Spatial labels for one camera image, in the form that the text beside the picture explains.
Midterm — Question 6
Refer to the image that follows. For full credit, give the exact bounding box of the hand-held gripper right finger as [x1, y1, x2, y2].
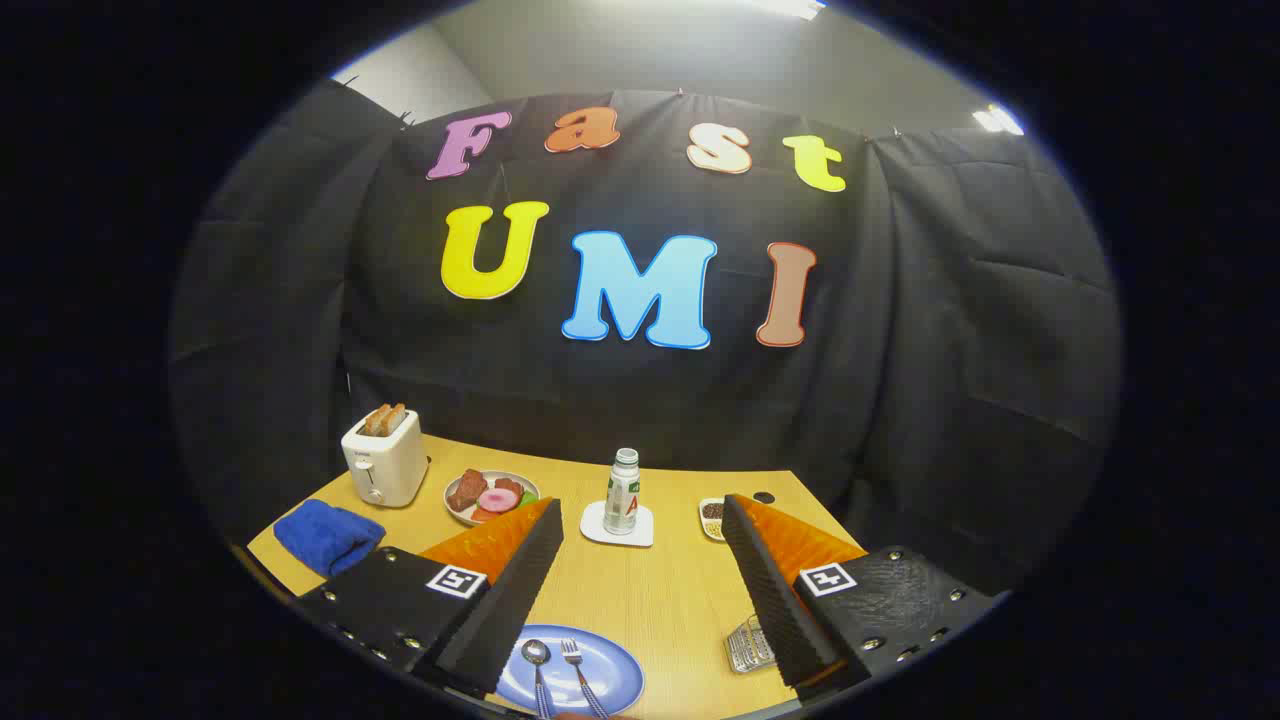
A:
[721, 493, 1001, 691]

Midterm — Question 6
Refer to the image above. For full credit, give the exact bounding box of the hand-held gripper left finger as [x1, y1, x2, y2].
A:
[297, 497, 565, 698]

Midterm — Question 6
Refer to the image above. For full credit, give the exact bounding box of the spoon with checked handle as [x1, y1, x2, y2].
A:
[520, 640, 556, 719]

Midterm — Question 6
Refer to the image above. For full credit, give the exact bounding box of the fork with checked handle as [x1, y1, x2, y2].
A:
[560, 638, 611, 719]

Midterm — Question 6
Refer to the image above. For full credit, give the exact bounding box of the grey food plate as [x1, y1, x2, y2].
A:
[444, 470, 541, 528]

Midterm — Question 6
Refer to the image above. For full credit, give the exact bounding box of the white coaster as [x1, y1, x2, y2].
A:
[580, 500, 655, 548]

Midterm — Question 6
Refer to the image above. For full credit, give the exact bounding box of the blue round plate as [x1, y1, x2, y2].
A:
[495, 625, 646, 717]

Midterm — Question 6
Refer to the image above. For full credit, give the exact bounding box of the white toaster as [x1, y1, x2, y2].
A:
[341, 410, 431, 508]

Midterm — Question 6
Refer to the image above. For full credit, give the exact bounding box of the blue folded towel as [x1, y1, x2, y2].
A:
[273, 499, 387, 578]

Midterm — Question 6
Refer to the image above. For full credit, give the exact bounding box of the metal wire cutlery rack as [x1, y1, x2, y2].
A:
[724, 615, 779, 674]

